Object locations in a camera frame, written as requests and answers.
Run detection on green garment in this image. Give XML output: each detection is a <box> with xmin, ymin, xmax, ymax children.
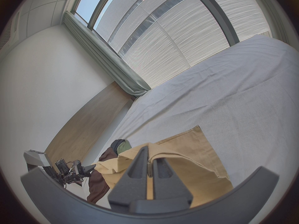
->
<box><xmin>117</xmin><ymin>141</ymin><xmax>132</xmax><ymax>155</ymax></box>

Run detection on tan shorts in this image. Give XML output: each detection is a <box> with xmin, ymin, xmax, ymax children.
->
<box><xmin>91</xmin><ymin>125</ymin><xmax>234</xmax><ymax>206</ymax></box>

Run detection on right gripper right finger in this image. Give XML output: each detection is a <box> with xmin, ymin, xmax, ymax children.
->
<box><xmin>152</xmin><ymin>158</ymin><xmax>194</xmax><ymax>205</ymax></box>

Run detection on grey-green curtain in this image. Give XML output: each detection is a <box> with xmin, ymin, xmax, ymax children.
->
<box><xmin>253</xmin><ymin>0</ymin><xmax>290</xmax><ymax>44</ymax></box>
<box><xmin>64</xmin><ymin>11</ymin><xmax>151</xmax><ymax>96</ymax></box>

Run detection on brown shorts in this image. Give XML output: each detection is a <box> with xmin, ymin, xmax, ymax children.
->
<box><xmin>87</xmin><ymin>147</ymin><xmax>118</xmax><ymax>203</ymax></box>

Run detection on black garment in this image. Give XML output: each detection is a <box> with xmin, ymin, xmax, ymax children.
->
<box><xmin>110</xmin><ymin>139</ymin><xmax>125</xmax><ymax>154</ymax></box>

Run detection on bed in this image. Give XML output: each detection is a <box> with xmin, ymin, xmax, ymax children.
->
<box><xmin>44</xmin><ymin>34</ymin><xmax>299</xmax><ymax>207</ymax></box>

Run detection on window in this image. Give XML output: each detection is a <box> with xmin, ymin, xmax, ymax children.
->
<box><xmin>75</xmin><ymin>0</ymin><xmax>272</xmax><ymax>88</ymax></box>

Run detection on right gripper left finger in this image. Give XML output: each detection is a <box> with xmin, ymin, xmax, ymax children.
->
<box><xmin>108</xmin><ymin>146</ymin><xmax>149</xmax><ymax>206</ymax></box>

